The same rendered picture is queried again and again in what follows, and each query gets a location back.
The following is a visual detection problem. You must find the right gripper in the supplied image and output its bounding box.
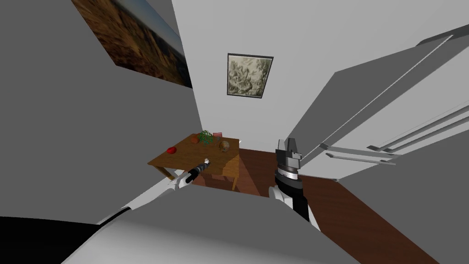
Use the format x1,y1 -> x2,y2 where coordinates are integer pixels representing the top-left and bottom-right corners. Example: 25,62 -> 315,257
275,137 -> 303,171

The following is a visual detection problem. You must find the wooden table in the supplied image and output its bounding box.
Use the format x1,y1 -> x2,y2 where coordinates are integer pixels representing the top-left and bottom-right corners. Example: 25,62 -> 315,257
147,130 -> 241,192

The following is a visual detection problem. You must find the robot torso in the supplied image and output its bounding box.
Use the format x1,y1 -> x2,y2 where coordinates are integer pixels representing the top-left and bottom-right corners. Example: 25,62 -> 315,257
60,185 -> 361,264

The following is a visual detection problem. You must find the black framed grey picture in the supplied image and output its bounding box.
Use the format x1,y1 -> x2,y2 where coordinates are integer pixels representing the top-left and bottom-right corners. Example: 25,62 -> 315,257
226,53 -> 275,99

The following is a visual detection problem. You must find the grey refrigerator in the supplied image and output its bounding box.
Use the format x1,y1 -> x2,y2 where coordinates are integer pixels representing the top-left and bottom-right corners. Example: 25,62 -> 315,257
284,23 -> 469,181

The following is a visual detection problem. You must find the large brown landscape painting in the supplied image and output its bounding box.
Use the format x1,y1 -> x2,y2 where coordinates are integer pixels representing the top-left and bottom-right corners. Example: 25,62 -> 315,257
71,0 -> 193,89

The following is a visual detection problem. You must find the short grey refrigerator handle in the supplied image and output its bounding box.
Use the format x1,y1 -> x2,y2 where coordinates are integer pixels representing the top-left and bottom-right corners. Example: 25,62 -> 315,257
325,152 -> 398,166
318,143 -> 396,159

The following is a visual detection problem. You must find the long grey refrigerator handle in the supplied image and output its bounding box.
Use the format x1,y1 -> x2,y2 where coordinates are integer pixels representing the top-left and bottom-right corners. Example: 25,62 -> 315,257
382,116 -> 469,154
366,105 -> 469,152

